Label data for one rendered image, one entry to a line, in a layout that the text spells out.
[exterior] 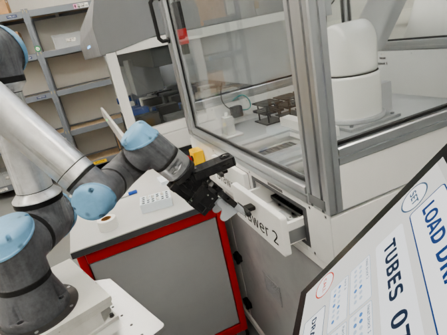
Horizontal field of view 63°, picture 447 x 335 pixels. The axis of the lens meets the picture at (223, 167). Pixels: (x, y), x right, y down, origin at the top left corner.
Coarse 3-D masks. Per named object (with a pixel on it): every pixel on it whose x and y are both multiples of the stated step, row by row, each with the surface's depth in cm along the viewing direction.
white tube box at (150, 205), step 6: (168, 192) 148; (144, 198) 147; (150, 198) 146; (162, 198) 145; (168, 198) 143; (144, 204) 142; (150, 204) 142; (156, 204) 143; (162, 204) 143; (168, 204) 144; (144, 210) 142; (150, 210) 143
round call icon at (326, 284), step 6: (330, 276) 49; (318, 282) 52; (324, 282) 50; (330, 282) 48; (318, 288) 51; (324, 288) 49; (330, 288) 47; (318, 294) 49; (324, 294) 47; (318, 300) 48
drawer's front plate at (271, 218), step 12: (240, 192) 105; (264, 204) 94; (240, 216) 112; (264, 216) 94; (276, 216) 87; (264, 228) 97; (276, 228) 89; (276, 240) 91; (288, 240) 88; (288, 252) 89
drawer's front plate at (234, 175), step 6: (216, 156) 138; (234, 168) 122; (216, 174) 142; (228, 174) 128; (234, 174) 122; (240, 174) 117; (246, 174) 116; (222, 180) 137; (228, 180) 130; (234, 180) 124; (240, 180) 119; (246, 180) 116; (228, 186) 132; (246, 186) 116
